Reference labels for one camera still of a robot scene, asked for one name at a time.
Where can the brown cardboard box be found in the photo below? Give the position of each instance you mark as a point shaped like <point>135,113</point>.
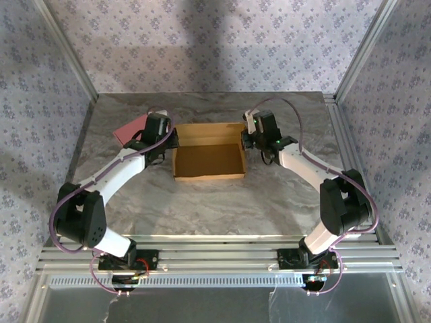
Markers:
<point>208,158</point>

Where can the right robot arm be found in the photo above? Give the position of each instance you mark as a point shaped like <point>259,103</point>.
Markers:
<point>303,165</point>

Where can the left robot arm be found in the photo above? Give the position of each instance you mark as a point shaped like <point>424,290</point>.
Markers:
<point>118,168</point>

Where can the pink flat box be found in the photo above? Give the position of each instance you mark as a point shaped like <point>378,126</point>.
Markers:
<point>129,131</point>

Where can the small circuit board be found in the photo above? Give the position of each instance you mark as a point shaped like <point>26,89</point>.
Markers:
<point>128,281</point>
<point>314,281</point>

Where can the grey metal lower shelf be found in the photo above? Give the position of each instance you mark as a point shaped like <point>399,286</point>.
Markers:
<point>215,306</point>

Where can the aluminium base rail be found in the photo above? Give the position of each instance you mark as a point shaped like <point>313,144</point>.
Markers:
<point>215,255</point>

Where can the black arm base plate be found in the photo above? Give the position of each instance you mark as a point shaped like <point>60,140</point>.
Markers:
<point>148,260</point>
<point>286,260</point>

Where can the aluminium frame post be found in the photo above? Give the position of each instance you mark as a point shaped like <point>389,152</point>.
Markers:
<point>70,50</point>
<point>363,50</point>

